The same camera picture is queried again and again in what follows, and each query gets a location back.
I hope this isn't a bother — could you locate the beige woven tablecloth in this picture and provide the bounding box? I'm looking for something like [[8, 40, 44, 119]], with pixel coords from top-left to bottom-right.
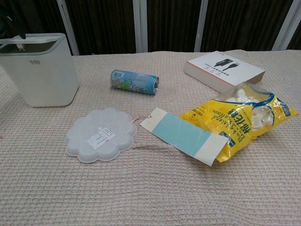
[[0, 48, 301, 226]]

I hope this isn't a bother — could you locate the dark curtain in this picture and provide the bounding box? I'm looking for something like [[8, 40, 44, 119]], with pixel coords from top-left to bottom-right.
[[0, 0, 301, 56]]

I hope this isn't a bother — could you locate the blue drink can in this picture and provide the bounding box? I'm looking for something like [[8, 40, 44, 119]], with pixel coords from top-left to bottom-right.
[[110, 69, 160, 96]]

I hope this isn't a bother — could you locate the blue and white paper tag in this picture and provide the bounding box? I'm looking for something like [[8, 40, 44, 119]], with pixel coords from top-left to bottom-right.
[[140, 107, 228, 167]]

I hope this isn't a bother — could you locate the white plastic trash bin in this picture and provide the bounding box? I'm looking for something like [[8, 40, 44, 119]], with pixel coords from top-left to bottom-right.
[[0, 32, 80, 108]]

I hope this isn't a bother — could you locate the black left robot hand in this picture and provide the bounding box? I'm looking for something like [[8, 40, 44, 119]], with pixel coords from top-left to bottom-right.
[[0, 14, 26, 40]]

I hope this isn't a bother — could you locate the white slanted frame post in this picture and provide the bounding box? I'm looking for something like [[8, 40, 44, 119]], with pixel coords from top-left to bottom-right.
[[55, 0, 80, 56], [274, 0, 301, 50]]

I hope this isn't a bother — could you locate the yellow marshmallow snack bag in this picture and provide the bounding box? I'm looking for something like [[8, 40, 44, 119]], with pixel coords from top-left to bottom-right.
[[178, 81, 300, 164]]

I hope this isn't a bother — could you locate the white upright frame post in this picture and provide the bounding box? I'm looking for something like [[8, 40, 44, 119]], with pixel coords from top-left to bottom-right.
[[194, 0, 211, 53], [132, 0, 148, 54]]

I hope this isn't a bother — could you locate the white cardboard cable box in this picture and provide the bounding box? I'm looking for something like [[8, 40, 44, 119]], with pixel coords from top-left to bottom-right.
[[183, 50, 266, 94]]

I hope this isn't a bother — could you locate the translucent flower-shaped plastic lid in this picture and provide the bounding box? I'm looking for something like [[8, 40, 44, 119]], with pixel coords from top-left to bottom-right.
[[65, 107, 138, 163]]

